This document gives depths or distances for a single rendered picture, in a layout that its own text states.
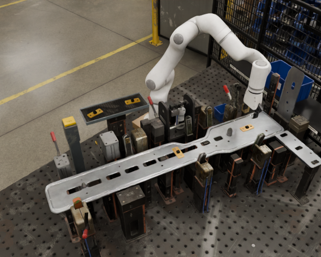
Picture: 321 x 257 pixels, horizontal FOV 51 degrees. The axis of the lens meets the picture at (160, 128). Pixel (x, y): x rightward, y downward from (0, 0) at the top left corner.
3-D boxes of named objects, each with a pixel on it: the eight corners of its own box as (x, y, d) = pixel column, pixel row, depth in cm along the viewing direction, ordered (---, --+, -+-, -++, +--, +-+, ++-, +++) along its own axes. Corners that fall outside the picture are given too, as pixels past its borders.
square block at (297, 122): (285, 168, 214) (300, 125, 191) (276, 160, 220) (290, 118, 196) (294, 164, 217) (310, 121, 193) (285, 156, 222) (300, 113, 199)
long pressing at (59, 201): (53, 220, 152) (52, 218, 151) (43, 185, 167) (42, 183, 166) (287, 131, 198) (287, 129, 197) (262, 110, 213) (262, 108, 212)
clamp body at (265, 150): (251, 198, 197) (263, 157, 174) (239, 184, 205) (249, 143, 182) (264, 193, 200) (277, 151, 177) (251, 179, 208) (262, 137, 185)
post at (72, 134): (77, 183, 205) (63, 129, 176) (74, 175, 210) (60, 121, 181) (89, 179, 207) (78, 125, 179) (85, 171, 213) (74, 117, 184)
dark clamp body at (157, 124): (154, 178, 209) (153, 132, 184) (145, 163, 218) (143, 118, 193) (169, 172, 212) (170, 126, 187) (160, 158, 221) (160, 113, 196)
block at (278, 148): (266, 187, 202) (277, 155, 184) (255, 175, 210) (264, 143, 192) (278, 182, 206) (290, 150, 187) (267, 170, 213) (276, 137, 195)
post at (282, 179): (280, 183, 205) (292, 150, 186) (268, 171, 212) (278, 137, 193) (288, 180, 207) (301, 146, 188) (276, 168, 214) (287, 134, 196)
